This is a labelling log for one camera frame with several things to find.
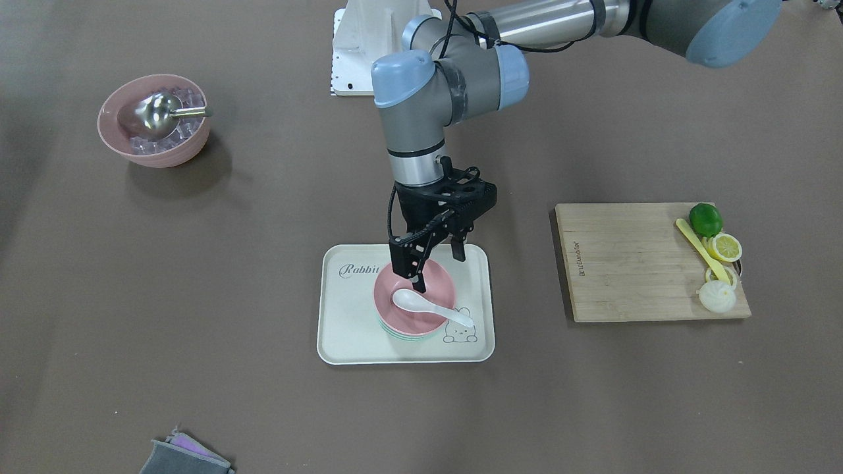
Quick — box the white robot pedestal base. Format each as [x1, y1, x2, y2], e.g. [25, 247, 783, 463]
[331, 1, 442, 96]

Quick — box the lemon slice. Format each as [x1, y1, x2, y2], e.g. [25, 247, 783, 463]
[704, 232, 743, 262]
[704, 266, 740, 289]

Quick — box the green bowl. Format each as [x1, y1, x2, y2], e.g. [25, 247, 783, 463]
[377, 317, 446, 342]

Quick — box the yellow plastic knife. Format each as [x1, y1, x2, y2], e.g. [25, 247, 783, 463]
[674, 218, 736, 286]

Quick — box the bamboo cutting board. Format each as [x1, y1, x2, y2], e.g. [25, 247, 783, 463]
[556, 202, 751, 322]

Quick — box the grey folded cloth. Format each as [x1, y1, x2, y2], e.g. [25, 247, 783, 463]
[140, 429, 235, 473]

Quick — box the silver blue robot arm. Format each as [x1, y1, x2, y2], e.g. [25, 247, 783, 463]
[371, 1, 782, 293]

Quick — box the white ceramic spoon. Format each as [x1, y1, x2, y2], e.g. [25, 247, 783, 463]
[391, 288, 475, 328]

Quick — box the white steamed bun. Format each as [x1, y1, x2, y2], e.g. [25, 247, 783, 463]
[697, 280, 737, 314]

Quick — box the metal ice scoop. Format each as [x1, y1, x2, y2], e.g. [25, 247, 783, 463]
[117, 92, 213, 141]

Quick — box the large pink ice bowl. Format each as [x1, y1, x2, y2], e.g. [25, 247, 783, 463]
[97, 73, 211, 168]

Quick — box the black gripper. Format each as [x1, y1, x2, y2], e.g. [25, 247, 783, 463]
[388, 158, 497, 293]

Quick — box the cream rabbit tray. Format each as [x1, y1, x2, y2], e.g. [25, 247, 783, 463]
[317, 245, 496, 364]

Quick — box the green lime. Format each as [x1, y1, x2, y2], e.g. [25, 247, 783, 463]
[688, 202, 723, 238]

